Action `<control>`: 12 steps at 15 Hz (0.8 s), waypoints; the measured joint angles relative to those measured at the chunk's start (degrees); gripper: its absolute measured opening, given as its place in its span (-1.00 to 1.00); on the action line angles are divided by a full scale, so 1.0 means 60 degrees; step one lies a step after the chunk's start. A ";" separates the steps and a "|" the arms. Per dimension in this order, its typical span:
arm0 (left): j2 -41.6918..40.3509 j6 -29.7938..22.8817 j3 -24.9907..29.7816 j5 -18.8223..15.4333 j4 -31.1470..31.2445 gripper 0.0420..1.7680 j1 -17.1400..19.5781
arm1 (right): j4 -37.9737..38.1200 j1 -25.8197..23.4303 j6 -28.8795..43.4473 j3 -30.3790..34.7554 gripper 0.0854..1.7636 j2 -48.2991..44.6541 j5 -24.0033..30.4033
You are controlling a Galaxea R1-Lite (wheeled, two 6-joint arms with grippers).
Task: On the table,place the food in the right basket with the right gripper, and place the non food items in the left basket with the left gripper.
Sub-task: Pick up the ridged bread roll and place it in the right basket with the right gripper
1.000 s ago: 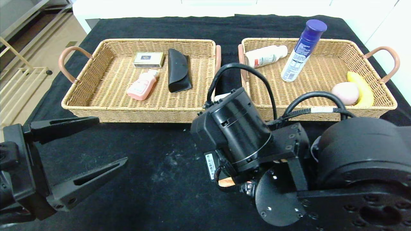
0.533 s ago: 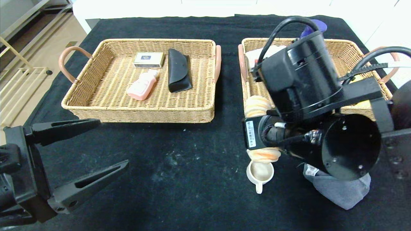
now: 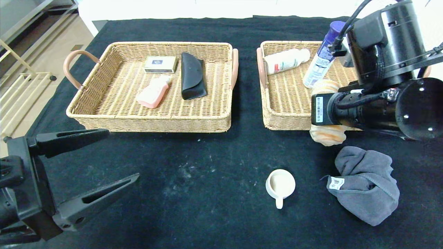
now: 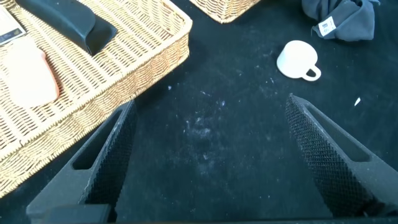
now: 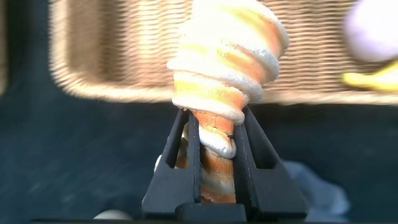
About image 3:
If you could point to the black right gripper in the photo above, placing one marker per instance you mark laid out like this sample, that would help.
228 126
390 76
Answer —
319 110

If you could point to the spray can with blue cap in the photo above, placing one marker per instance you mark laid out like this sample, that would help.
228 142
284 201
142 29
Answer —
320 65

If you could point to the pink detergent bottle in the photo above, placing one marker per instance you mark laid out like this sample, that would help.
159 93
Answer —
154 93

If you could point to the cream ceramic mug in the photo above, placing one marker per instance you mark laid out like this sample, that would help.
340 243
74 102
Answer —
280 185

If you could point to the white plastic bottle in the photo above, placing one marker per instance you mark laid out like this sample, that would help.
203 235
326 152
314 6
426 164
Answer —
285 61

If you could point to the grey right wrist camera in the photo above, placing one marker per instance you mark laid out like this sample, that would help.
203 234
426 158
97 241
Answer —
347 60

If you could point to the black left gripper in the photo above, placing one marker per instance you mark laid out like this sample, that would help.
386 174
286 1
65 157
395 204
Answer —
33 186

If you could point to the black glasses case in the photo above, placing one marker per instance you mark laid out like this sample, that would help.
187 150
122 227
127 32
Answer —
192 76

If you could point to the striped orange bread roll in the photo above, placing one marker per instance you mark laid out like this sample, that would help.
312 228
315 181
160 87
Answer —
327 135

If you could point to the grey metal shelf frame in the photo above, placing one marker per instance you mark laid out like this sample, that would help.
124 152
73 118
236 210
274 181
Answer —
20 24

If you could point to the small gold card box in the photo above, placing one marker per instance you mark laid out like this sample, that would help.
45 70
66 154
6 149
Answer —
160 64

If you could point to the white counter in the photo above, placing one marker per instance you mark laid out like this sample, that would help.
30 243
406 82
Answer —
207 10

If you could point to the grey towel with tag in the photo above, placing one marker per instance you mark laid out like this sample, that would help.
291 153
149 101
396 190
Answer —
367 193

